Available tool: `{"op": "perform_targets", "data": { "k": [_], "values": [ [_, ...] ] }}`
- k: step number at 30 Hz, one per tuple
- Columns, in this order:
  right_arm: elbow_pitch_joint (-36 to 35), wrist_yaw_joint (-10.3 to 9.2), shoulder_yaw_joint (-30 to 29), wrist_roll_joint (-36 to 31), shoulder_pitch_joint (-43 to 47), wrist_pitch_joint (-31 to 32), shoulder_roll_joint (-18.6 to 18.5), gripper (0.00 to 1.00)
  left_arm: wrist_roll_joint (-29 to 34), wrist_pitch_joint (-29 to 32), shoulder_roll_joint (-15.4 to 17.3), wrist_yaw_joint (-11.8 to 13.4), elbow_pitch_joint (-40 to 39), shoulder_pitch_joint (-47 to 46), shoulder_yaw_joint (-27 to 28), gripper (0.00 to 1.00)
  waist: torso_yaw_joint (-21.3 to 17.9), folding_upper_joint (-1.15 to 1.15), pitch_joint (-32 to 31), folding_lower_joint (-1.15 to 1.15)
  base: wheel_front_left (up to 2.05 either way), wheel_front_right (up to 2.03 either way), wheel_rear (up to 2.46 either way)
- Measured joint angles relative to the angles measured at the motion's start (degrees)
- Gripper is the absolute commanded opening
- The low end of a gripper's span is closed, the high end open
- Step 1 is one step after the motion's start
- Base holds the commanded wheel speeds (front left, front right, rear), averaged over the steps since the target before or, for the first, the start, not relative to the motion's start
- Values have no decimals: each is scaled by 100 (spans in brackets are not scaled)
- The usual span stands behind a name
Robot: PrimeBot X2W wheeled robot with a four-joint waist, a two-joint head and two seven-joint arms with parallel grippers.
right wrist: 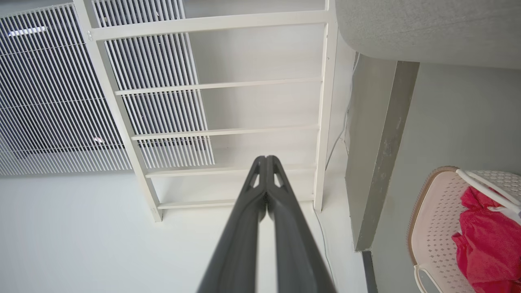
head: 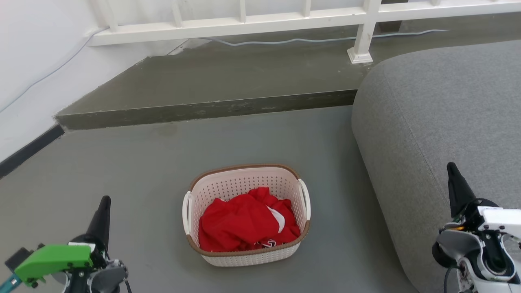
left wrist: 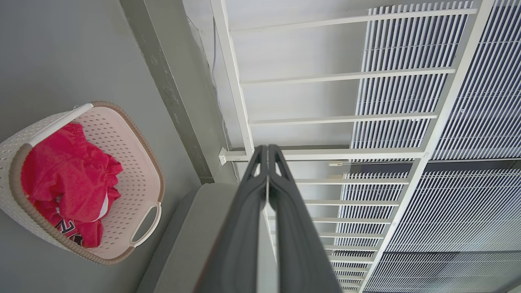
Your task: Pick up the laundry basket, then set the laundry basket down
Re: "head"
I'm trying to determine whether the black wall baseboard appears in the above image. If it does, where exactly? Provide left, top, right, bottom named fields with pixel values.
left=0, top=124, right=65, bottom=179

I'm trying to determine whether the light blue floor cable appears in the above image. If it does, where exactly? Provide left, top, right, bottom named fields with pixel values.
left=201, top=28, right=449, bottom=47

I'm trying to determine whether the thin pale wall cable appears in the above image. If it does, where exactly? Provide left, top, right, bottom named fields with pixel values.
left=0, top=27, right=109, bottom=114

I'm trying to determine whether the raised concrete floor step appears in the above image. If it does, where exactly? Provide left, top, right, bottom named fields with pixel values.
left=54, top=12, right=521, bottom=131

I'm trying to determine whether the grey fabric sofa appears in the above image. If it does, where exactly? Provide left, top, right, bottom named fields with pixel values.
left=351, top=39, right=521, bottom=293

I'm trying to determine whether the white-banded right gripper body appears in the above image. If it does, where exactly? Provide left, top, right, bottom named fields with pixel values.
left=446, top=199, right=521, bottom=241

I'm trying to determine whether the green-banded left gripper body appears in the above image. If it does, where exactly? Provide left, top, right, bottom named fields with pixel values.
left=14, top=234, right=111, bottom=286

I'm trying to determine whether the white metal railing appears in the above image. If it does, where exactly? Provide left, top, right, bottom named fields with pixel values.
left=88, top=0, right=521, bottom=64

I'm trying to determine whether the red crumpled garment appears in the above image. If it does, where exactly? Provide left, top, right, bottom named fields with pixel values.
left=199, top=187, right=301, bottom=253

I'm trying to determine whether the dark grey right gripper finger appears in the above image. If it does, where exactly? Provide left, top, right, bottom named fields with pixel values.
left=447, top=162, right=477, bottom=219

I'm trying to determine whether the white perforated plastic laundry basket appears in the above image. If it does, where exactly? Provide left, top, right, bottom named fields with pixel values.
left=182, top=164, right=312, bottom=267

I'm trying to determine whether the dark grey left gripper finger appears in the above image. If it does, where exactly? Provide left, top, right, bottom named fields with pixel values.
left=87, top=196, right=112, bottom=247

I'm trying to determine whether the teal left cable connector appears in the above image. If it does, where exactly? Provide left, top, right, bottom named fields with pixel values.
left=0, top=274, right=22, bottom=293

